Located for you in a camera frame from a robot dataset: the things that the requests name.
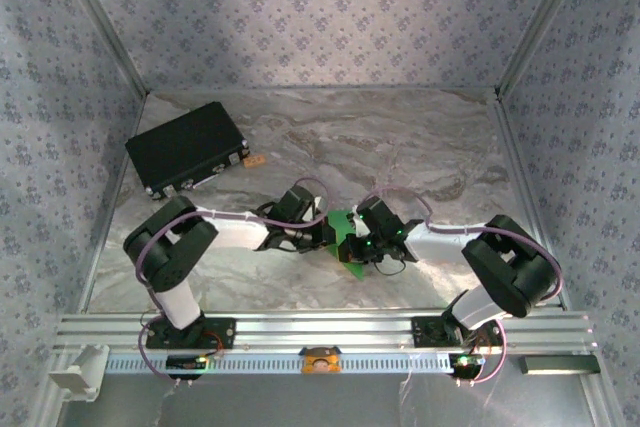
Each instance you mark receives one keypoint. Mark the green paper sheet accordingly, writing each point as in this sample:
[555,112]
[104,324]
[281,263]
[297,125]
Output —
[337,224]

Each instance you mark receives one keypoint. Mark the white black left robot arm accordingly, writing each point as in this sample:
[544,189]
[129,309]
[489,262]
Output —
[237,229]

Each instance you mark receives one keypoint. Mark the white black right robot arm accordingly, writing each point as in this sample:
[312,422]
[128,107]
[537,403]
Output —
[435,242]

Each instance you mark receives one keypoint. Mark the small orange tag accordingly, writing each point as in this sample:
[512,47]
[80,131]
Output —
[255,162]

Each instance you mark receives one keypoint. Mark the black hard case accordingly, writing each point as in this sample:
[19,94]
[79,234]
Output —
[185,147]

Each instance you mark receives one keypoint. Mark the small circuit board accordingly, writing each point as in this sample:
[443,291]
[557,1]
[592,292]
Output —
[185,363]
[465,362]

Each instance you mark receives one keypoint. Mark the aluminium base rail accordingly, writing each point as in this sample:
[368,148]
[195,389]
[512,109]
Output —
[320,329]

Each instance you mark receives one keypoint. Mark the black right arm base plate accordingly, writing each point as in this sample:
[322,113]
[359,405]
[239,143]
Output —
[430,332]

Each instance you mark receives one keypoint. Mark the orange clip on rail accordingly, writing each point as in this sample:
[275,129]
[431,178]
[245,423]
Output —
[320,362]

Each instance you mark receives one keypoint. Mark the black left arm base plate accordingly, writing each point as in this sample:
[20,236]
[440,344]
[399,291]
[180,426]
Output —
[225,334]

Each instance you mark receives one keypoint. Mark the aluminium side rail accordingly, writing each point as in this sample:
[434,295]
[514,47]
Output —
[114,187]
[529,187]

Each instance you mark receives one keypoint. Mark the aluminium corner post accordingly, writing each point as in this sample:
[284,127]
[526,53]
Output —
[541,22]

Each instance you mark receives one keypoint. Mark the white plastic bracket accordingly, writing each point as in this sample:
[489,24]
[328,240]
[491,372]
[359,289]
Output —
[75,377]

